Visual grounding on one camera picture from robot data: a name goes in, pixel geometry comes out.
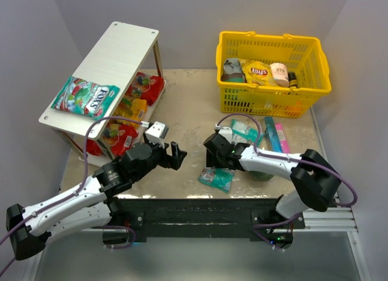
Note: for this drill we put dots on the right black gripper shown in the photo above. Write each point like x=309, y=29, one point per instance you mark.
x=213, y=157

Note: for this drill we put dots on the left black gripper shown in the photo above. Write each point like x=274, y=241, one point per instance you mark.
x=169, y=158

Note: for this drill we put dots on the teal mint candy bag front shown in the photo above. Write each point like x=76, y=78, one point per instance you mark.
x=220, y=178

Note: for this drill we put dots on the teal mint candy bag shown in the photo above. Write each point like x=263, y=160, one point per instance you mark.
x=246, y=134
x=220, y=178

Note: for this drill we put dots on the red candy bag with barcode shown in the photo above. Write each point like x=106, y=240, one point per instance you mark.
x=119, y=137

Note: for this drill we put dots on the orange gummy candy bag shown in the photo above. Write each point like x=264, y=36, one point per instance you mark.
x=132, y=108

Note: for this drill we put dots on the red fruit candy bag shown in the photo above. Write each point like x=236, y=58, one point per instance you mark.
x=146, y=87

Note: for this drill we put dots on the teal Fox's candy bag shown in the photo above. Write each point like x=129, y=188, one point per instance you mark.
x=85, y=98

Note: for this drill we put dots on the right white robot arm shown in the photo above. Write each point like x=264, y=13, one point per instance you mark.
x=313, y=178

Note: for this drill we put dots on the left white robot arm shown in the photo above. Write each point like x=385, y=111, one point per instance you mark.
x=93, y=203

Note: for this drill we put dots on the green round melon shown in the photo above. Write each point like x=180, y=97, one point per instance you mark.
x=260, y=176

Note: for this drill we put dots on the blue rectangular box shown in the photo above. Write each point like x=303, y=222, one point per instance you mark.
x=271, y=135

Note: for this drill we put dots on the pink rectangular box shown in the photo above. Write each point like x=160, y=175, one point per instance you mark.
x=282, y=139

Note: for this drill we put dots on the grey and teal pouch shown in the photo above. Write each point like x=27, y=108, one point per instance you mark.
x=232, y=71

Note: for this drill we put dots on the yellow Lays chip bag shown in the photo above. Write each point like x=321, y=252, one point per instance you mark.
x=257, y=72

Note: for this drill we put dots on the pink cream jar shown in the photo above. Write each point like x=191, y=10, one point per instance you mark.
x=280, y=74

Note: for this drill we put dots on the dark brown small bottle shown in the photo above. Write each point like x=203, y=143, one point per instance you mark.
x=292, y=79

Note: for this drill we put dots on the yellow plastic shopping basket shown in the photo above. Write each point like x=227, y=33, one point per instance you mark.
x=302, y=55

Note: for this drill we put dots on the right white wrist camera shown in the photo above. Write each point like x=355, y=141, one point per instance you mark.
x=224, y=131

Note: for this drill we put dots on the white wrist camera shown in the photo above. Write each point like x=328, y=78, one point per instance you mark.
x=156, y=133
x=224, y=131

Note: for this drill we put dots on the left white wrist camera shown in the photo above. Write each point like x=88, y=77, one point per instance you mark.
x=156, y=133

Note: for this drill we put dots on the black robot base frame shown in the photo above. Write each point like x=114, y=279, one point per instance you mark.
x=136, y=220

